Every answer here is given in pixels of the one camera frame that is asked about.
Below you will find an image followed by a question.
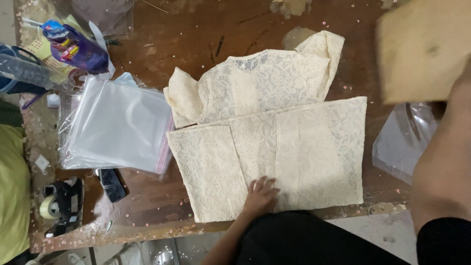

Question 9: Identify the heap of plastic wrap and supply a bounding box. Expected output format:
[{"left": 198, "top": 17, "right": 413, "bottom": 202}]
[{"left": 103, "top": 237, "right": 207, "bottom": 265}]

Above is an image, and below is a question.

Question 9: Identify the crumpled clear plastic bag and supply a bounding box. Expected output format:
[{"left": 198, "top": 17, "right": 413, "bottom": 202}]
[{"left": 372, "top": 102, "right": 440, "bottom": 185}]

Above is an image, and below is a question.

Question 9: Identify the person's black shirt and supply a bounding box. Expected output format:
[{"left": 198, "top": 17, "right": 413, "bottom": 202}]
[{"left": 235, "top": 211, "right": 471, "bottom": 265}]

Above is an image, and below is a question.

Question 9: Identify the yellow sticker sheet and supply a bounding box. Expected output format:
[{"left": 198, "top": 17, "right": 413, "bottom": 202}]
[{"left": 23, "top": 15, "right": 92, "bottom": 84}]

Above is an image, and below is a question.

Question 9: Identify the purple pen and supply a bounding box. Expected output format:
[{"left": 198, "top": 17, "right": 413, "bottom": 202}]
[{"left": 21, "top": 91, "right": 48, "bottom": 110}]

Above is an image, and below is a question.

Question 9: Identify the brown cardboard sheet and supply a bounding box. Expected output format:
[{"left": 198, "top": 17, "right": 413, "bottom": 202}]
[{"left": 376, "top": 0, "right": 471, "bottom": 105}]

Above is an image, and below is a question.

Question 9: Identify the cream lace garment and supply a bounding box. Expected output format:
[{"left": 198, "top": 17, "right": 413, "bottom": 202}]
[{"left": 163, "top": 30, "right": 368, "bottom": 224}]

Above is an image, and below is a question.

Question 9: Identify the purple water bottle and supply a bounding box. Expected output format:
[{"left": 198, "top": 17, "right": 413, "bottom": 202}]
[{"left": 41, "top": 19, "right": 110, "bottom": 76}]

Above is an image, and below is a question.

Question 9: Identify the blue bucket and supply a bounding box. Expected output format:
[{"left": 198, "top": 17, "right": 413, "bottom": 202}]
[{"left": 0, "top": 43, "right": 48, "bottom": 95}]

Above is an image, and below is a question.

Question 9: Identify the person's left hand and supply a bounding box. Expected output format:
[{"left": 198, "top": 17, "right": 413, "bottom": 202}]
[{"left": 242, "top": 176, "right": 281, "bottom": 220}]

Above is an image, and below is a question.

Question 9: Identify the black tape dispenser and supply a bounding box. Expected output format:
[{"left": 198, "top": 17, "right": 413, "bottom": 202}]
[{"left": 39, "top": 177, "right": 85, "bottom": 238}]

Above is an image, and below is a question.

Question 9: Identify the clear plastic sheet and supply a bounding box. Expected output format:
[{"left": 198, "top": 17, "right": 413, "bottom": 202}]
[{"left": 70, "top": 0, "right": 135, "bottom": 37}]

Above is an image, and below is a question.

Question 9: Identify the small white tag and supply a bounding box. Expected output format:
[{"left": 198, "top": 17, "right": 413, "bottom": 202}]
[{"left": 35, "top": 154, "right": 50, "bottom": 172}]

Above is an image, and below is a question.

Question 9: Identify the clear plastic roll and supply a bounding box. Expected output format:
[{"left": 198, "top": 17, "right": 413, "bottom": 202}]
[{"left": 0, "top": 53, "right": 70, "bottom": 92}]

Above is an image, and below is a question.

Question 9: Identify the black phone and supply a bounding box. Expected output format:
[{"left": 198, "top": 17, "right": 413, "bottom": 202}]
[{"left": 96, "top": 168, "right": 127, "bottom": 204}]

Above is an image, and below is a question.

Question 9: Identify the yellow-green cloth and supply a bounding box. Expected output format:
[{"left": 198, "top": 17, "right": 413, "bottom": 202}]
[{"left": 0, "top": 124, "right": 31, "bottom": 264}]

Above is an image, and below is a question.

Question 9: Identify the stack of clear plastic bags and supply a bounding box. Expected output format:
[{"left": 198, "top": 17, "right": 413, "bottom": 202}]
[{"left": 58, "top": 72, "right": 176, "bottom": 175}]

